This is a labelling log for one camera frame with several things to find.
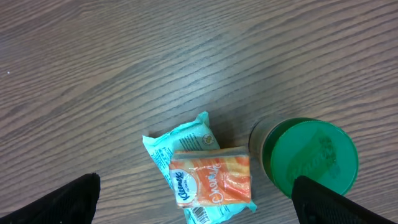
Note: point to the small orange box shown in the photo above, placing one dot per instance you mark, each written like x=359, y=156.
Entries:
x=211, y=178

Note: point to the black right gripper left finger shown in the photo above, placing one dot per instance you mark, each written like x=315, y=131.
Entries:
x=74, y=203

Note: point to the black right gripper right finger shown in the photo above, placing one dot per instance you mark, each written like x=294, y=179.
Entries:
x=317, y=204

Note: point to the green lid jar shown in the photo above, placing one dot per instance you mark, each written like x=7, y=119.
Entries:
x=287, y=148

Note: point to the teal white tissue pack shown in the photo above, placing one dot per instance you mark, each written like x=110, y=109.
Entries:
x=193, y=136

